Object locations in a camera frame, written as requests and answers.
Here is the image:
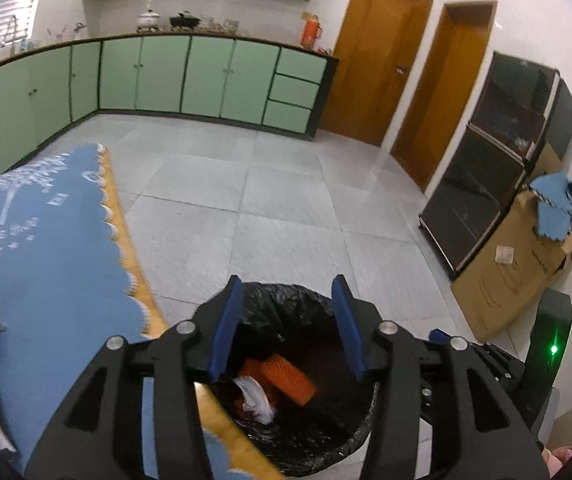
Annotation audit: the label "blue folded cloth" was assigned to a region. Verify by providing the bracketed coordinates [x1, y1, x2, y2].
[528, 170, 572, 242]

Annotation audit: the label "black lidded pot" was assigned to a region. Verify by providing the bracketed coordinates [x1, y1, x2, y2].
[169, 11, 201, 30]

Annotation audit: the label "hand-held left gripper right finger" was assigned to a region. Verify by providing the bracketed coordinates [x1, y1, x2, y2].
[331, 275, 551, 480]

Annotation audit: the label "white lidded pot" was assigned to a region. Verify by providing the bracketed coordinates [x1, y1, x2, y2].
[136, 8, 161, 31]

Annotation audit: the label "kitchen faucet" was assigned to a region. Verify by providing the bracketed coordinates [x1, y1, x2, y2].
[1, 15, 22, 56]

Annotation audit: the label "brown wooden door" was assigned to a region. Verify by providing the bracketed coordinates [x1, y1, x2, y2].
[318, 0, 434, 148]
[390, 1, 497, 193]

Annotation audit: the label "large cardboard box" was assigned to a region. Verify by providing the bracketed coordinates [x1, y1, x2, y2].
[450, 142, 572, 343]

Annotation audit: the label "black glass cabinet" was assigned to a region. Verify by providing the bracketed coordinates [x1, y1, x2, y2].
[418, 51, 572, 282]

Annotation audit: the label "orange ribbed cup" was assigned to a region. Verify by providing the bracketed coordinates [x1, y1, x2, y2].
[238, 353, 317, 406]

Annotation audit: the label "green lower kitchen cabinets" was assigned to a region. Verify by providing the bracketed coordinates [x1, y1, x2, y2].
[0, 30, 339, 191]

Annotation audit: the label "trash bin with black bag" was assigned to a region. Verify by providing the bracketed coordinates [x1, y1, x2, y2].
[193, 282, 434, 478]

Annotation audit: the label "white crumpled tissue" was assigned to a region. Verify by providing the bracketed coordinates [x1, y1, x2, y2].
[233, 376, 279, 423]

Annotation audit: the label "blue printed tablecloth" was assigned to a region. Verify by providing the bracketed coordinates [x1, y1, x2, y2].
[0, 143, 287, 480]

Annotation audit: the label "red thermos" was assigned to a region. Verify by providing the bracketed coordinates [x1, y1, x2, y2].
[301, 12, 323, 50]

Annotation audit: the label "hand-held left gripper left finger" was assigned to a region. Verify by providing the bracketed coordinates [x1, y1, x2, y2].
[25, 275, 245, 480]

